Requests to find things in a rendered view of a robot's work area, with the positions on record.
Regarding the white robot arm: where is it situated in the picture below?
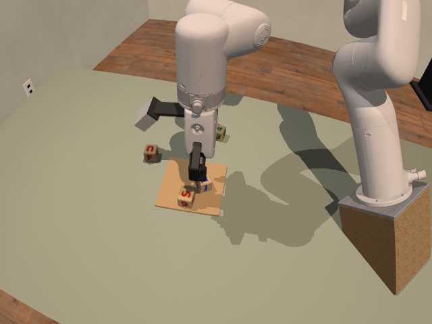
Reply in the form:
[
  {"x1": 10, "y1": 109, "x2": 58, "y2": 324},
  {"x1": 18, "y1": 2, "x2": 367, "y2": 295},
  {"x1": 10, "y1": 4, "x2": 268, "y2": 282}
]
[{"x1": 134, "y1": 0, "x2": 426, "y2": 207}]

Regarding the orange flat mat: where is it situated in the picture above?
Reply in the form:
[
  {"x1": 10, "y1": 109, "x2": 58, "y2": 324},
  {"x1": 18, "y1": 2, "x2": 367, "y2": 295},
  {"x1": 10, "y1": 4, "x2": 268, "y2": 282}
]
[{"x1": 155, "y1": 157, "x2": 227, "y2": 217}]

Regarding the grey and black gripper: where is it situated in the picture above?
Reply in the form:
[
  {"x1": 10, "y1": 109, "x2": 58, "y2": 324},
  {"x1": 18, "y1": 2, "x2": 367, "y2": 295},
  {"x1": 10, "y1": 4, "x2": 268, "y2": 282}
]
[{"x1": 178, "y1": 98, "x2": 225, "y2": 182}]

